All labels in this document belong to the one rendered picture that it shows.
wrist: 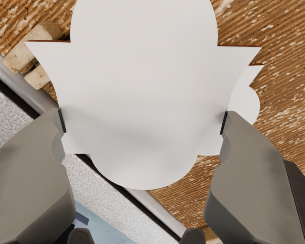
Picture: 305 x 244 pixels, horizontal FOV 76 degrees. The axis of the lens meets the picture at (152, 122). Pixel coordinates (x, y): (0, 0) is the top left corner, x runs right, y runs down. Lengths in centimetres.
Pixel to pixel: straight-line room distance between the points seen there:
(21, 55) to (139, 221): 37
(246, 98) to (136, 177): 15
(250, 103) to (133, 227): 35
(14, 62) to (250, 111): 25
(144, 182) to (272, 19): 19
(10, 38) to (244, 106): 26
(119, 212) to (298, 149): 33
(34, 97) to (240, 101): 25
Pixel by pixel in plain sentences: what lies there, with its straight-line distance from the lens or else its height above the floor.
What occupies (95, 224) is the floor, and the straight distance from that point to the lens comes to 239.
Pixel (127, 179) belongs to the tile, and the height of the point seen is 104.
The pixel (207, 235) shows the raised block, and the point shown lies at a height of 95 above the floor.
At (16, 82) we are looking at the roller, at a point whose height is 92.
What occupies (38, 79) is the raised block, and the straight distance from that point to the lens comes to 22.
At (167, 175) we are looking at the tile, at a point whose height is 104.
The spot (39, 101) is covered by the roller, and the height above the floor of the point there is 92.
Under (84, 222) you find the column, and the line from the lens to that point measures 59.
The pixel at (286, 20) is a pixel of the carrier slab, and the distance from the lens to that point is 25.
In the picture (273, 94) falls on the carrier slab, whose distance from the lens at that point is 27.
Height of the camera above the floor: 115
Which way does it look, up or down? 57 degrees down
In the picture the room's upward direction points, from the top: 179 degrees clockwise
